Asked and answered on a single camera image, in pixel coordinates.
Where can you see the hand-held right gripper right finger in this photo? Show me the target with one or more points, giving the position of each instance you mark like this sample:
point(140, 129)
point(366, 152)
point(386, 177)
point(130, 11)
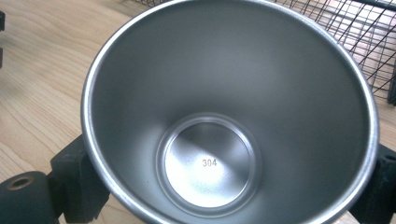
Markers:
point(378, 193)

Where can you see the white mug with steel interior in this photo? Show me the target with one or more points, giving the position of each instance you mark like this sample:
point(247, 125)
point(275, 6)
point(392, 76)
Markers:
point(224, 109)

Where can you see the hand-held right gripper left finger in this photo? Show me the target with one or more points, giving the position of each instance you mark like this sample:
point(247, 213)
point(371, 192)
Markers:
point(74, 180)

